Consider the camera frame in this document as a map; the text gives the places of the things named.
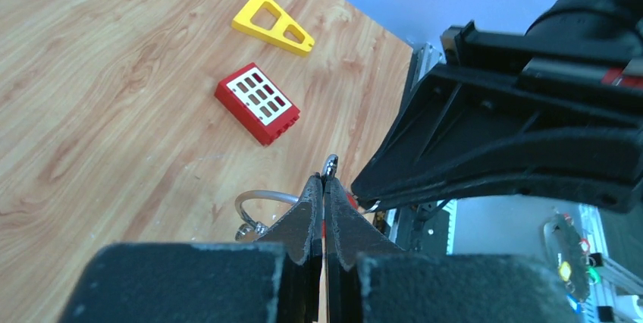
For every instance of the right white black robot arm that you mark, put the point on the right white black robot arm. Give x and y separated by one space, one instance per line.
598 4

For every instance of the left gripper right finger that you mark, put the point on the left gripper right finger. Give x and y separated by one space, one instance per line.
371 279

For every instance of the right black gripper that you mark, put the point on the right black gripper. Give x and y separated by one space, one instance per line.
553 113

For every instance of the metal keyring with keys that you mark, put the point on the metal keyring with keys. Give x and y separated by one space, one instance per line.
251 229

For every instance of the yellow plastic triangle piece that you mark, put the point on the yellow plastic triangle piece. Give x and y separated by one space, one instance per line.
285 32

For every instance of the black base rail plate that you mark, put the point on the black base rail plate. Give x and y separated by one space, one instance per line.
426 228

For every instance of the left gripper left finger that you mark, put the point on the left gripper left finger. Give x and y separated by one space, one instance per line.
275 278

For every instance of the red white grid block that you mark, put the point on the red white grid block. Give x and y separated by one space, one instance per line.
257 103

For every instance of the key with red tag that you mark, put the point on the key with red tag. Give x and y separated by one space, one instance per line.
354 202

